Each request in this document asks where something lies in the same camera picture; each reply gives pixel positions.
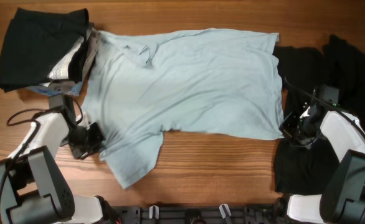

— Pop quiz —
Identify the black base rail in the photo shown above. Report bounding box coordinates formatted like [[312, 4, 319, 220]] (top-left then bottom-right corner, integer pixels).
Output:
[[113, 204, 296, 224]]

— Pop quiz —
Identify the white clip right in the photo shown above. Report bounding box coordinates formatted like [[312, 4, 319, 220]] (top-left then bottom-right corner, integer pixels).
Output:
[[219, 203, 231, 219]]

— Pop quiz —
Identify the folded blue garment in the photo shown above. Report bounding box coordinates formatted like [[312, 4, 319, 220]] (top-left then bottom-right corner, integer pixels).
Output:
[[27, 81, 83, 96]]

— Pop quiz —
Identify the folded grey garment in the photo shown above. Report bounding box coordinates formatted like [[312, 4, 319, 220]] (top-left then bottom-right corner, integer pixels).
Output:
[[75, 24, 100, 83]]

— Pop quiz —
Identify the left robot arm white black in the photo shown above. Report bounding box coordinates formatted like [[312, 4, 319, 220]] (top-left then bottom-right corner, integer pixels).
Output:
[[0, 94, 104, 223]]

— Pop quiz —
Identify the folded black garment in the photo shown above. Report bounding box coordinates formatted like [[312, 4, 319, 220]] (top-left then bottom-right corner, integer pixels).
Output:
[[0, 8, 90, 92]]

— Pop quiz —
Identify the white clip left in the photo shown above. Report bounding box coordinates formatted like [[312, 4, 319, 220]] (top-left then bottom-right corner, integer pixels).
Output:
[[149, 205, 159, 220]]

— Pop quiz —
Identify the light blue polo shirt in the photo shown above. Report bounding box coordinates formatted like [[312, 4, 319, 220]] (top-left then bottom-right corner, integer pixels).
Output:
[[82, 28, 283, 188]]

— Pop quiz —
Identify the black garment on right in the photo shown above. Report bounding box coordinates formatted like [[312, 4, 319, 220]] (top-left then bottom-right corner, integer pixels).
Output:
[[273, 35, 365, 195]]

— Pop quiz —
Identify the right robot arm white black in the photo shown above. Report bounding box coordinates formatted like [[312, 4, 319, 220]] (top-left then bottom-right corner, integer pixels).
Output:
[[274, 86, 365, 223]]

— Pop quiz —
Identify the white clip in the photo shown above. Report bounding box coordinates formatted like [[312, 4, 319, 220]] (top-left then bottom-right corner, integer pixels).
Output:
[[149, 205, 159, 220], [219, 203, 231, 219]]

